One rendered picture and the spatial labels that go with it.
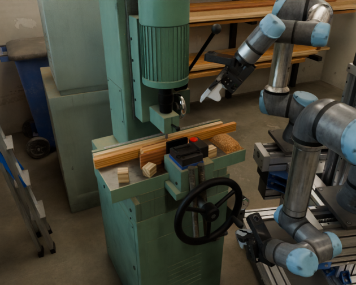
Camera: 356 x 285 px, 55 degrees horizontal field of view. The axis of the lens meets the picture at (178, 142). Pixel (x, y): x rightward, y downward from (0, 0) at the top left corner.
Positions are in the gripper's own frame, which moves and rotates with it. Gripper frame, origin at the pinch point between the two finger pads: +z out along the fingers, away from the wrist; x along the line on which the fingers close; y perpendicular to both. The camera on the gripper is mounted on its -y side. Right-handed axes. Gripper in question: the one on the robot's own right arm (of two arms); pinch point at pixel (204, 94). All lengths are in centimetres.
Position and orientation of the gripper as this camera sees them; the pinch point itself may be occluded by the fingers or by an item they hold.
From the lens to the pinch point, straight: 127.8
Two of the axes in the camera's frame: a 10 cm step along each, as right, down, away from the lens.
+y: 7.5, 6.6, 0.1
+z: -5.5, 6.1, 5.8
